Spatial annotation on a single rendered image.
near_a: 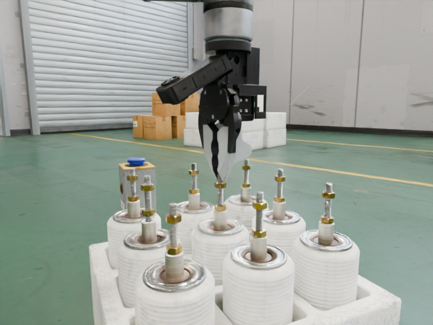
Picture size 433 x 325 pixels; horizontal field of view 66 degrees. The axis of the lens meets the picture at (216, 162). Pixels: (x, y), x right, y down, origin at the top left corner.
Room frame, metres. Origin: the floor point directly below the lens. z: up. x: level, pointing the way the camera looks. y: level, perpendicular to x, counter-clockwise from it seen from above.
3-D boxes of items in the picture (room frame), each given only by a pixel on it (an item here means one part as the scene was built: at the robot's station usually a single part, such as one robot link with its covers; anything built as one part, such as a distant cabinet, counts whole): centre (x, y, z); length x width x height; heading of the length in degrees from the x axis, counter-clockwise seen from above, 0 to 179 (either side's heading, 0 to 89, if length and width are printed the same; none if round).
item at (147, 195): (0.48, 0.10, 0.31); 0.01 x 0.01 x 0.08
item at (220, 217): (0.53, -0.01, 0.26); 0.02 x 0.02 x 0.03
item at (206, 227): (0.53, -0.01, 0.25); 0.08 x 0.08 x 0.01
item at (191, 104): (4.76, 0.44, 0.45); 0.30 x 0.24 x 0.30; 44
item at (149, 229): (0.48, 0.10, 0.26); 0.02 x 0.02 x 0.03
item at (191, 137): (3.71, 0.09, 0.09); 0.39 x 0.39 x 0.18; 47
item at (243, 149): (0.52, -0.03, 0.38); 0.06 x 0.03 x 0.09; 127
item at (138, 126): (4.64, 0.97, 0.15); 0.30 x 0.24 x 0.30; 135
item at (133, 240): (0.48, 0.10, 0.25); 0.08 x 0.08 x 0.01
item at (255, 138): (3.42, -0.21, 0.09); 0.39 x 0.39 x 0.18; 50
